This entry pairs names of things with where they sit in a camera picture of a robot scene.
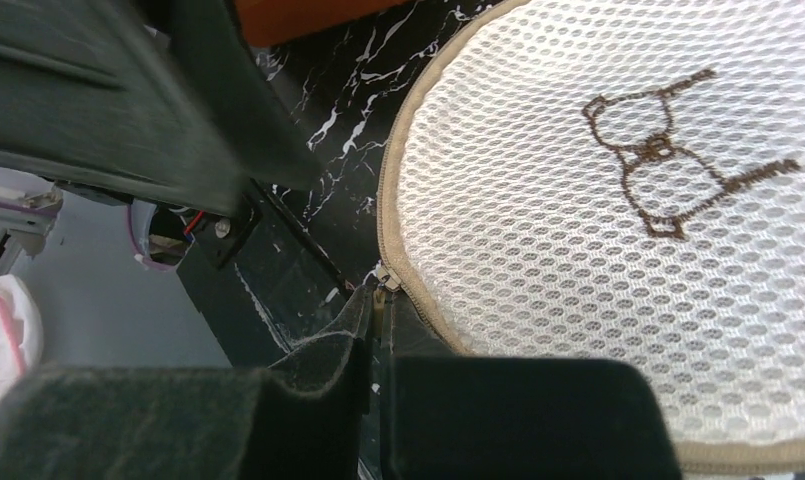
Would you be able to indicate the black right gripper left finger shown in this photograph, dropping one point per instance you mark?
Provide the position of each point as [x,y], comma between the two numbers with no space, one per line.
[298,418]

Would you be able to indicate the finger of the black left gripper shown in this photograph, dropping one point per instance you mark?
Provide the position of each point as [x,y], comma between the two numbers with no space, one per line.
[159,100]

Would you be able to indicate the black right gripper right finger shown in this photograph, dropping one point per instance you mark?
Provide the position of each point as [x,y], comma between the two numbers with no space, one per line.
[445,415]

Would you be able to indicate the white mesh bag beige trim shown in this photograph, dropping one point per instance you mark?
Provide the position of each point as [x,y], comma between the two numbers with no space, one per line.
[621,180]

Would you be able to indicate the orange plastic basin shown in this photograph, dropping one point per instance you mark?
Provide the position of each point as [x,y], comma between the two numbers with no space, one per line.
[271,22]

